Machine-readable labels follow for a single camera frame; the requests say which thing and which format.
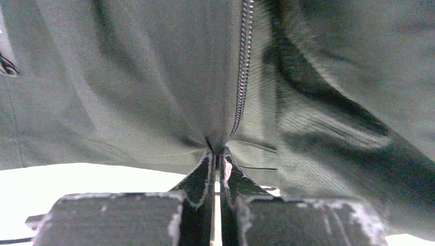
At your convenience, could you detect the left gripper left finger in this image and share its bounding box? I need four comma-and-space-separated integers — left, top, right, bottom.
25, 149, 215, 245

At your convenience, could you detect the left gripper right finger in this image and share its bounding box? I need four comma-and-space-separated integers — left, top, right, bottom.
220, 148, 387, 245

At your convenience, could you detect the black zip jacket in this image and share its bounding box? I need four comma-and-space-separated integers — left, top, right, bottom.
1, 1, 434, 241

